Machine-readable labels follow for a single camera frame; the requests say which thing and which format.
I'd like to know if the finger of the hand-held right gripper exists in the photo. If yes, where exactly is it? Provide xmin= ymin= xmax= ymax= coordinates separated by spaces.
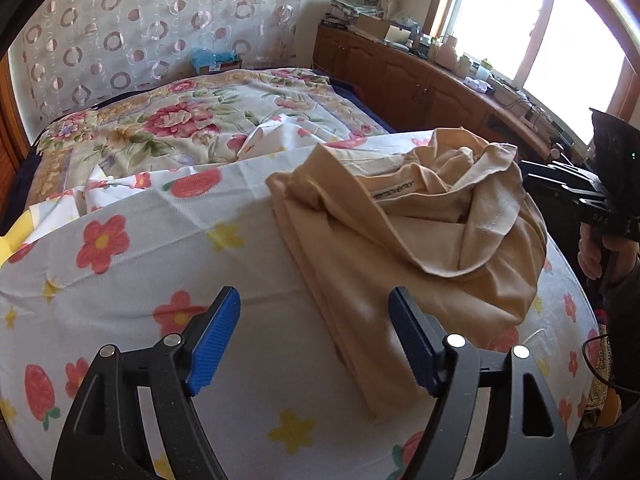
xmin=520 ymin=160 xmax=603 ymax=188
xmin=530 ymin=180 xmax=612 ymax=208

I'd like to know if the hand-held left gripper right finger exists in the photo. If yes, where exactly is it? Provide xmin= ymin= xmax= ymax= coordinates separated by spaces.
xmin=387 ymin=286 xmax=573 ymax=480

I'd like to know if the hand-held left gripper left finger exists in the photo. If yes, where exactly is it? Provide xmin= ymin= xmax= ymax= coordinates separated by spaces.
xmin=50 ymin=285 xmax=242 ymax=480

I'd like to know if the beige printed t-shirt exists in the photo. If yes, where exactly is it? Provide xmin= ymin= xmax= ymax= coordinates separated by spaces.
xmin=265 ymin=127 xmax=548 ymax=421

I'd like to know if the person's right hand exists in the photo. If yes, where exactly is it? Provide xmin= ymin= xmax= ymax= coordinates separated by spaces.
xmin=578 ymin=222 xmax=610 ymax=282

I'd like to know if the white red-flower bed sheet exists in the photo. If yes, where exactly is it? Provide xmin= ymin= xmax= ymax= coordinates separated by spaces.
xmin=0 ymin=130 xmax=601 ymax=480

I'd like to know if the window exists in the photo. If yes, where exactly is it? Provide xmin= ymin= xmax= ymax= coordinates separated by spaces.
xmin=425 ymin=0 xmax=640 ymax=146

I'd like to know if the white plastic jug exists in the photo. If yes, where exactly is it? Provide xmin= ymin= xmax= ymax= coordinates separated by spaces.
xmin=435 ymin=35 xmax=458 ymax=68

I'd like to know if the long wooden cabinet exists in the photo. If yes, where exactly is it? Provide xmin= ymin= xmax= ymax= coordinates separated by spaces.
xmin=312 ymin=25 xmax=566 ymax=161

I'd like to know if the patterned yellow cloth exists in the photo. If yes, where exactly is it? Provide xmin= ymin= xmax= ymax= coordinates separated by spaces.
xmin=585 ymin=340 xmax=626 ymax=417

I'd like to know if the small white box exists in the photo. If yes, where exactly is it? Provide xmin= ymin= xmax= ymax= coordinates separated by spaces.
xmin=385 ymin=25 xmax=416 ymax=46

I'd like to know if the yellow plush toy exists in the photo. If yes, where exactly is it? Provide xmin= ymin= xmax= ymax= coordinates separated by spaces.
xmin=0 ymin=210 xmax=38 ymax=267

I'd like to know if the pink floral quilt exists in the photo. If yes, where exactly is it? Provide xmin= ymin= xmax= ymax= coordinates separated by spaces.
xmin=27 ymin=67 xmax=391 ymax=211

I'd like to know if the cardboard box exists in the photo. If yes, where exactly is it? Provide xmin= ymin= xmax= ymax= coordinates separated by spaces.
xmin=352 ymin=14 xmax=396 ymax=41

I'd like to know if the stack of papers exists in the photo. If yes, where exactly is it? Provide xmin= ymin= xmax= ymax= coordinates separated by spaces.
xmin=322 ymin=0 xmax=386 ymax=23

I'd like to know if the blue plastic bag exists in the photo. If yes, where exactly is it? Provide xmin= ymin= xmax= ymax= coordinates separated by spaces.
xmin=191 ymin=49 xmax=243 ymax=73

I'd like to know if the wooden louvred wardrobe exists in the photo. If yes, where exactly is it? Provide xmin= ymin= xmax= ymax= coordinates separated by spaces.
xmin=0 ymin=55 xmax=31 ymax=231

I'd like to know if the sheer circle-patterned curtain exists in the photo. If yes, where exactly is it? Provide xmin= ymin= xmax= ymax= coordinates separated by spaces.
xmin=10 ymin=0 xmax=321 ymax=133

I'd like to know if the black cable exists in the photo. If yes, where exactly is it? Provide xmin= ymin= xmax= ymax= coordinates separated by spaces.
xmin=582 ymin=332 xmax=640 ymax=396

